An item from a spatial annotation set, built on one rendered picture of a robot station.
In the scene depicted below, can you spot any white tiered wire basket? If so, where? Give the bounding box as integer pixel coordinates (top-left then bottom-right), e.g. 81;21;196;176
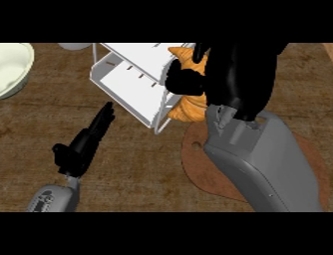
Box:
88;43;196;135

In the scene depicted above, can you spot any round brown cutting board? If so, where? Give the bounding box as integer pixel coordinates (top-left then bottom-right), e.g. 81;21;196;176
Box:
179;121;333;211

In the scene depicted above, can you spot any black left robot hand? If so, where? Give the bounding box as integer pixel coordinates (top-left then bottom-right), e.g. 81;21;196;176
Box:
51;101;116;178

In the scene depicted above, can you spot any orange croissant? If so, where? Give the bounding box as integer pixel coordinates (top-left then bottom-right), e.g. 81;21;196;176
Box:
165;46;210;123

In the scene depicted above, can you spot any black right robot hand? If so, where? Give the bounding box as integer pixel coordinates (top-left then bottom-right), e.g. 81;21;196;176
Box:
165;43;289;122

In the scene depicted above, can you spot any pale cream bowl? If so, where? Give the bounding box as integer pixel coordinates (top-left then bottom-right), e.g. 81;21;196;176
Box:
0;43;35;108

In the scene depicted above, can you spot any pale grey round object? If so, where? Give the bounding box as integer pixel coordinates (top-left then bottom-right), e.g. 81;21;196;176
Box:
56;43;94;52

